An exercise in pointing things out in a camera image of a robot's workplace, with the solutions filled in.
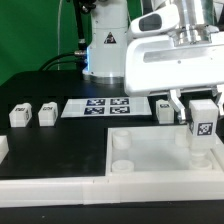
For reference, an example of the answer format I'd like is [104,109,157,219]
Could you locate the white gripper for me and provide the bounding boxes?
[124,32,224,123]

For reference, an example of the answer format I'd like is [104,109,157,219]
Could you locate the white square tabletop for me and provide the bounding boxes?
[105,125,224,177]

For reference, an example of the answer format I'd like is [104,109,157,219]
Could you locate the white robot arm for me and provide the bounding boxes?
[83,0,224,122]

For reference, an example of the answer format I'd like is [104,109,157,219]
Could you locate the AprilTag base sheet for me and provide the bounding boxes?
[61,97,152,118]

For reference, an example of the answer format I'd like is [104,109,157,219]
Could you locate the white U-shaped obstacle fence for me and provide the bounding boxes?
[0,135,224,208]

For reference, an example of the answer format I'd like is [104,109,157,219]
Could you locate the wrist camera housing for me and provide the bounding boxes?
[129,4,180,38]

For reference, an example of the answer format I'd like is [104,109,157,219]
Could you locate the black cables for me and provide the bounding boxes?
[38,0,96,72]

